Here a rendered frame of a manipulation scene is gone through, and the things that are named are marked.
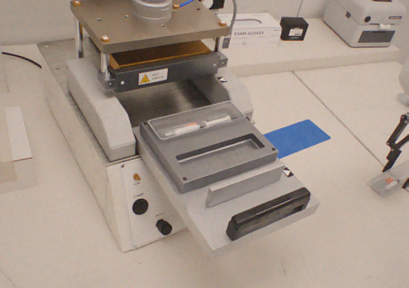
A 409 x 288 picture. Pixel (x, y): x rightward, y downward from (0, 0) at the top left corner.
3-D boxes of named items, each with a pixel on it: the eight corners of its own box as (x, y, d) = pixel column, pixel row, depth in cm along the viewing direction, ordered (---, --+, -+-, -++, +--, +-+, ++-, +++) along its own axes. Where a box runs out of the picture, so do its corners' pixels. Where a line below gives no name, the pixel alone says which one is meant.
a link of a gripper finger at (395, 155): (395, 154, 105) (392, 152, 106) (383, 173, 110) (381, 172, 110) (402, 151, 107) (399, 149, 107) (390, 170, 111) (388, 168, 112)
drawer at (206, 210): (129, 142, 79) (131, 111, 74) (223, 117, 90) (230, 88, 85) (209, 265, 62) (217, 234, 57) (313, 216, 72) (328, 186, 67)
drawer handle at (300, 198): (224, 231, 62) (230, 215, 60) (297, 200, 69) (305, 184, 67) (232, 242, 61) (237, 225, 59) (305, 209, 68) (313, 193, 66)
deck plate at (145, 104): (36, 45, 102) (36, 42, 102) (162, 29, 119) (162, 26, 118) (104, 167, 75) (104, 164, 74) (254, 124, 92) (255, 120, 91)
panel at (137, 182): (131, 249, 82) (117, 164, 76) (250, 201, 96) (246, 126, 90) (135, 254, 81) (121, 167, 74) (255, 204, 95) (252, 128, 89)
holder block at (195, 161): (139, 132, 76) (139, 121, 75) (227, 109, 86) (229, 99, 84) (181, 193, 67) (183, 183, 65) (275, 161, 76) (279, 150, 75)
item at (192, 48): (88, 41, 89) (86, -2, 83) (178, 29, 99) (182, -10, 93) (119, 84, 79) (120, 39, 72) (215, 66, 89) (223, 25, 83)
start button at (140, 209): (132, 214, 81) (131, 201, 80) (146, 209, 82) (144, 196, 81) (136, 217, 80) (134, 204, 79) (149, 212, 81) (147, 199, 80)
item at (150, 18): (62, 28, 91) (58, -32, 83) (184, 14, 106) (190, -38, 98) (103, 87, 77) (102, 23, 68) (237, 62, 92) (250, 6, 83)
